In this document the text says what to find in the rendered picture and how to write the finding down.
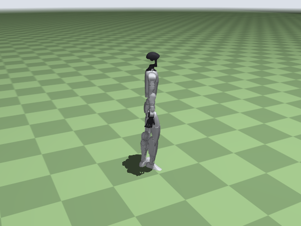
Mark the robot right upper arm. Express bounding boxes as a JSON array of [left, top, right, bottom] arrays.
[[148, 73, 156, 98]]

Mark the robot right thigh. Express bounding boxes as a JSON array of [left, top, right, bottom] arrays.
[[146, 110, 160, 144]]

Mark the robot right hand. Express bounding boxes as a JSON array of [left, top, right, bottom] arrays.
[[145, 113, 155, 128]]

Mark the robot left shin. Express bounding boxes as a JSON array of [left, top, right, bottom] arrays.
[[141, 132, 149, 162]]

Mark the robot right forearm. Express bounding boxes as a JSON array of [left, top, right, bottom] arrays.
[[149, 94, 156, 117]]

